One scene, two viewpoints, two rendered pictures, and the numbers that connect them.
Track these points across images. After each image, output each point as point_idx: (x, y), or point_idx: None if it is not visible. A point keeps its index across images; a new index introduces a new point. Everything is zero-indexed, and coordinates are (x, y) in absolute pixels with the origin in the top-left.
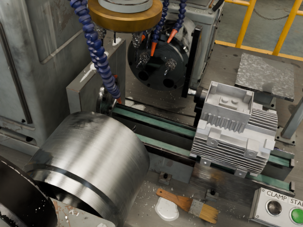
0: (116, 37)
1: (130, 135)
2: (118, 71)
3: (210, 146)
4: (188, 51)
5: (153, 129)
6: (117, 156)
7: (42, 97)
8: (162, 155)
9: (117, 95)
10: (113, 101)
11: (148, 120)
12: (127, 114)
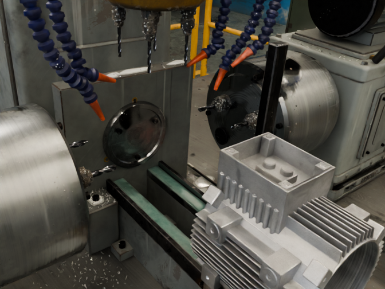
0: (183, 58)
1: (57, 148)
2: (170, 108)
3: (215, 241)
4: (285, 101)
5: (189, 214)
6: (6, 160)
7: (36, 99)
8: (167, 250)
9: (86, 96)
10: (148, 149)
11: (187, 196)
12: (164, 179)
